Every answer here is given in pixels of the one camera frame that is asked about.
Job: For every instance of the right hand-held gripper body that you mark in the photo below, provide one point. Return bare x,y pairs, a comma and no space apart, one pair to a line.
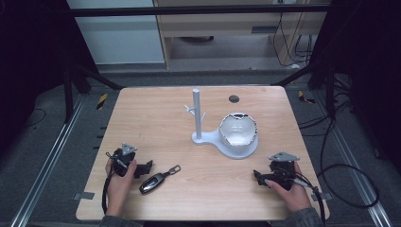
282,168

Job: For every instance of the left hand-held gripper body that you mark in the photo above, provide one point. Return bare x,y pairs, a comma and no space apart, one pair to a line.
121,157

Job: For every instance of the person's left hand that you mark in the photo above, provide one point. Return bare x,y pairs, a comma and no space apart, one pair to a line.
119,189

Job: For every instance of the person's right hand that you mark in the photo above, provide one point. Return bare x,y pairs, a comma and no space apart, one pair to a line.
294,197

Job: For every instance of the white bowl with silver rim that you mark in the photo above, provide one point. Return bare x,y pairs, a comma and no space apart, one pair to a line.
237,130

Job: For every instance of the grey tape strip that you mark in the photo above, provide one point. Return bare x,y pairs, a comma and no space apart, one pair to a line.
324,196
83,195

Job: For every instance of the yellow black floor tape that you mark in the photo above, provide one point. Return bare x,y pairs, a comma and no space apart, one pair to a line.
305,98
101,101

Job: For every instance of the grey key hook stand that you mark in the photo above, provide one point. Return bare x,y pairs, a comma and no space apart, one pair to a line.
198,119

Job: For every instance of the white cabinet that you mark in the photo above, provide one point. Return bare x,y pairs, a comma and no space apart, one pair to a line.
119,41

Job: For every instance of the dark curtain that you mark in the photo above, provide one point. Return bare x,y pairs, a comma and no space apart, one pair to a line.
31,63
372,63

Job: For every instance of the light wooden desk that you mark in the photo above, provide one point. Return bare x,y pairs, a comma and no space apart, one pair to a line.
220,23

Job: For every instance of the black metal crossbar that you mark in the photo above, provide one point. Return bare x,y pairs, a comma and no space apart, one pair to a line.
189,10

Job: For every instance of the aluminium floor rail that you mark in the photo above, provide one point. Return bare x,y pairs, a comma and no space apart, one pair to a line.
44,164
356,176

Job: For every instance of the black metal frame stand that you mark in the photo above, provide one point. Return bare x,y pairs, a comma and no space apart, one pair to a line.
68,94
330,94

